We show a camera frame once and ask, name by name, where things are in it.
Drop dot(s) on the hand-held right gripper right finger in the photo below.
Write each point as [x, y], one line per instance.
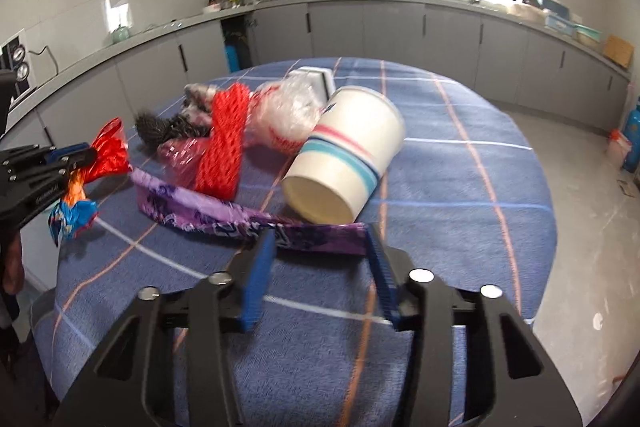
[382, 277]

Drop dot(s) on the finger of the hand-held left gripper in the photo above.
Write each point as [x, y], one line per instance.
[62, 150]
[42, 194]

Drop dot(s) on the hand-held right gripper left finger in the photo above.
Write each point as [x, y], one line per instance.
[264, 267]

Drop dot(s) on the red blue foil candy wrapper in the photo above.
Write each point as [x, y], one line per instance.
[107, 152]

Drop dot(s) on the purple snack wrapper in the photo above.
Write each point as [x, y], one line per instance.
[200, 207]

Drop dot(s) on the plaid cloth rag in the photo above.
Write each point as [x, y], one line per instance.
[197, 94]

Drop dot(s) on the clear plastic bag red print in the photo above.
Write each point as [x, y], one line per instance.
[285, 112]

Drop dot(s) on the person's left hand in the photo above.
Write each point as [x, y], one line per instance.
[11, 264]

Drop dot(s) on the black white microwave oven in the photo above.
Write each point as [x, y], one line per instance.
[20, 67]

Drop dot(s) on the blue plaid tablecloth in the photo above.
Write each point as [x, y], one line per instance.
[450, 207]

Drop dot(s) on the red transparent wrapper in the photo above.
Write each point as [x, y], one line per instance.
[175, 157]

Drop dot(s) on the green teapot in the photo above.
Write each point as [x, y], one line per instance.
[118, 38]

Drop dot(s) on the red foam net sleeve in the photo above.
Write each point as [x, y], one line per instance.
[220, 147]

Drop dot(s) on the white striped paper cup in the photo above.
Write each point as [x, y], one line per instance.
[350, 147]

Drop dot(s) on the white sponge block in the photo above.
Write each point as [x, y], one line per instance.
[312, 74]

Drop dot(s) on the grey kitchen base cabinets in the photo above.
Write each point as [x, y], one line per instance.
[390, 32]

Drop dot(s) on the red white floor bag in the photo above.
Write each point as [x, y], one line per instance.
[617, 149]

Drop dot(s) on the blue gas cylinder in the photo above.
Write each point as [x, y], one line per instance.
[632, 132]

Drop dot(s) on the white plastic bag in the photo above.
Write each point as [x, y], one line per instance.
[525, 9]

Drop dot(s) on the blue white plastic container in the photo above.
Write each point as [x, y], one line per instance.
[570, 27]

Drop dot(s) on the small wooden board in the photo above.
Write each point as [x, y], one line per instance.
[617, 51]

